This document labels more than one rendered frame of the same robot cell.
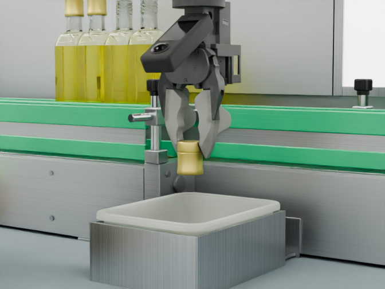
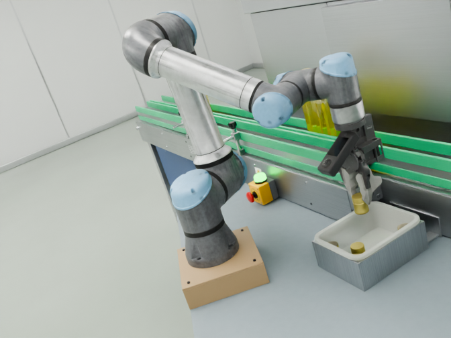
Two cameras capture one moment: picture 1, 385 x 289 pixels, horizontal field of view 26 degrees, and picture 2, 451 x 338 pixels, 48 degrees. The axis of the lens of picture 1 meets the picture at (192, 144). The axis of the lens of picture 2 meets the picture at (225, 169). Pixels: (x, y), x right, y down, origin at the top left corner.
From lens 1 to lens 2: 59 cm
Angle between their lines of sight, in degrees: 35
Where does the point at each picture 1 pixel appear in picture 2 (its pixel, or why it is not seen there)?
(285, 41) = (431, 90)
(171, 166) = not seen: hidden behind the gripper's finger
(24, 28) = (292, 68)
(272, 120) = (417, 159)
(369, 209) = not seen: outside the picture
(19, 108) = (285, 146)
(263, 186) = (416, 196)
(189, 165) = (359, 210)
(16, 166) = (290, 176)
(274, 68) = (427, 105)
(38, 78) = not seen: hidden behind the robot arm
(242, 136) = (402, 165)
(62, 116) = (305, 153)
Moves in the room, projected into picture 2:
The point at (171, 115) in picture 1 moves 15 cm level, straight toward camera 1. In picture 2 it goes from (346, 182) to (333, 212)
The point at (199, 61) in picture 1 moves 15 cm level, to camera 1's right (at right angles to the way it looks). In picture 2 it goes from (352, 159) to (421, 153)
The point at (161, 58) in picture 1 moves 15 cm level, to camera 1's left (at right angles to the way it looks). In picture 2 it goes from (326, 171) to (266, 176)
